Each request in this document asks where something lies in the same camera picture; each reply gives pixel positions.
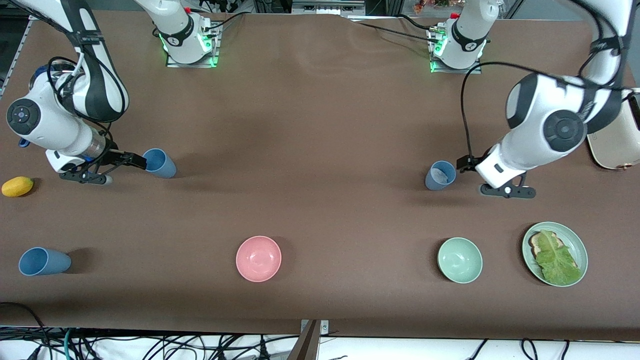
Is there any brown table cover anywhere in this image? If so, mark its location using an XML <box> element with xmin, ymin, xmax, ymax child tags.
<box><xmin>0</xmin><ymin>7</ymin><xmax>640</xmax><ymax>342</ymax></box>

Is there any mint green bowl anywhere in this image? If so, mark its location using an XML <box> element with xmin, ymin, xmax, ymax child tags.
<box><xmin>437</xmin><ymin>237</ymin><xmax>484</xmax><ymax>284</ymax></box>

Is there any bread slice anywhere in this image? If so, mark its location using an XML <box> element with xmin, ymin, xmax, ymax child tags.
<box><xmin>529</xmin><ymin>231</ymin><xmax>581</xmax><ymax>271</ymax></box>

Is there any mint green plate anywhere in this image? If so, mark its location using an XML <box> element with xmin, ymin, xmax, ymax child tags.
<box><xmin>522</xmin><ymin>221</ymin><xmax>589</xmax><ymax>288</ymax></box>

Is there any green lettuce leaf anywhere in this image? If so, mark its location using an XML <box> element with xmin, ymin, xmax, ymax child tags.
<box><xmin>535</xmin><ymin>230</ymin><xmax>583</xmax><ymax>286</ymax></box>

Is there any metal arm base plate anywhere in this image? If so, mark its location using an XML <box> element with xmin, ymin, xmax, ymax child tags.
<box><xmin>429</xmin><ymin>25</ymin><xmax>483</xmax><ymax>75</ymax></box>
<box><xmin>166</xmin><ymin>22</ymin><xmax>221</xmax><ymax>68</ymax></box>

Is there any blue plastic cup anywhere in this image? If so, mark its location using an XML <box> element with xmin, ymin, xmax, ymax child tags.
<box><xmin>425</xmin><ymin>160</ymin><xmax>457</xmax><ymax>192</ymax></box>
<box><xmin>140</xmin><ymin>148</ymin><xmax>177</xmax><ymax>179</ymax></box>
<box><xmin>18</xmin><ymin>247</ymin><xmax>72</xmax><ymax>277</ymax></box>

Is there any cream toaster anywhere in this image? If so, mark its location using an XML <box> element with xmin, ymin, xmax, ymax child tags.
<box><xmin>586</xmin><ymin>87</ymin><xmax>640</xmax><ymax>171</ymax></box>

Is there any metal clamp bracket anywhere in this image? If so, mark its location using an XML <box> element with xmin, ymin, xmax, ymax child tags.
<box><xmin>300</xmin><ymin>319</ymin><xmax>330</xmax><ymax>337</ymax></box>

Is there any yellow lemon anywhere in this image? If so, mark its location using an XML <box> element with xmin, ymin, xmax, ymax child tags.
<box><xmin>1</xmin><ymin>176</ymin><xmax>34</xmax><ymax>198</ymax></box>

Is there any grey metal box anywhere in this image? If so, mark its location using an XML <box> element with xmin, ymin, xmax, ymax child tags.
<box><xmin>291</xmin><ymin>0</ymin><xmax>366</xmax><ymax>16</ymax></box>

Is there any dark bar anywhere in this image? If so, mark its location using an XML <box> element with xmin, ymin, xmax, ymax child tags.
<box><xmin>286</xmin><ymin>320</ymin><xmax>321</xmax><ymax>360</ymax></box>

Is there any pink bowl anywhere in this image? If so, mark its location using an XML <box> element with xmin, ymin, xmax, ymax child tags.
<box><xmin>235</xmin><ymin>235</ymin><xmax>282</xmax><ymax>283</ymax></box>

